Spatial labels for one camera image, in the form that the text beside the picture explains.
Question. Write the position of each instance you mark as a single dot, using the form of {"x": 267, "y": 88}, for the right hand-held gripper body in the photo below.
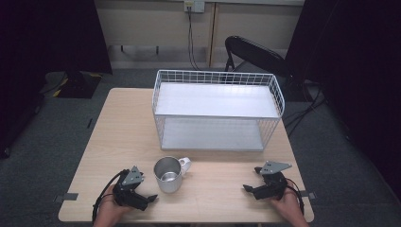
{"x": 271, "y": 186}

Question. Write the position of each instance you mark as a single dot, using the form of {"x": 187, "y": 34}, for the yellow black floor tape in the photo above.
{"x": 60, "y": 88}

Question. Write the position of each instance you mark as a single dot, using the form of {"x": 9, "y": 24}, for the grey tape strip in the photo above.
{"x": 310, "y": 195}
{"x": 67, "y": 197}

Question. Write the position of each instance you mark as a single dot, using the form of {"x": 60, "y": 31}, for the person's left hand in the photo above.
{"x": 110, "y": 209}

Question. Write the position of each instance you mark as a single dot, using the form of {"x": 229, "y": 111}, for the black stand base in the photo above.
{"x": 77, "y": 85}

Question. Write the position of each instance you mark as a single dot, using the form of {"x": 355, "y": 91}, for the wooden wall strip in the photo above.
{"x": 212, "y": 34}

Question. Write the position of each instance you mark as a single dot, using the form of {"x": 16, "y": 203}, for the black folding chair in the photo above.
{"x": 255, "y": 55}

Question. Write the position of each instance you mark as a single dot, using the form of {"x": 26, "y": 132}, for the white wall socket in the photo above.
{"x": 194, "y": 5}

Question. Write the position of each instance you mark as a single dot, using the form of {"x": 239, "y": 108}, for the person's right hand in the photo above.
{"x": 288, "y": 205}

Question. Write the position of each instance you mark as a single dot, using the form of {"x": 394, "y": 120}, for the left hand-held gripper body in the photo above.
{"x": 127, "y": 194}

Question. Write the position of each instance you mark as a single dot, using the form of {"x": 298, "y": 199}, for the dark curtain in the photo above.
{"x": 356, "y": 63}

